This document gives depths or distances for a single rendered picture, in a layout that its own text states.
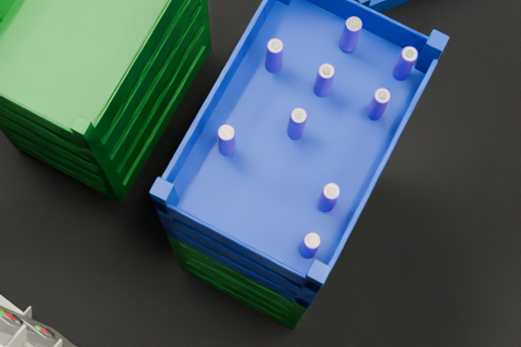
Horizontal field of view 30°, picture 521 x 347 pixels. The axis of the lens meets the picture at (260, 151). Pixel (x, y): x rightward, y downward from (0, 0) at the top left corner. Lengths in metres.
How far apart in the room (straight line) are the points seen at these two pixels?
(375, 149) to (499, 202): 0.55
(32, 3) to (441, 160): 0.70
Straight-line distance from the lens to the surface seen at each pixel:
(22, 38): 1.32
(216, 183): 1.07
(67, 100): 1.28
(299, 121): 1.02
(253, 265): 1.09
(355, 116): 1.10
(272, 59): 1.07
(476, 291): 1.58
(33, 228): 1.59
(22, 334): 0.98
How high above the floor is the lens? 1.53
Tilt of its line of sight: 75 degrees down
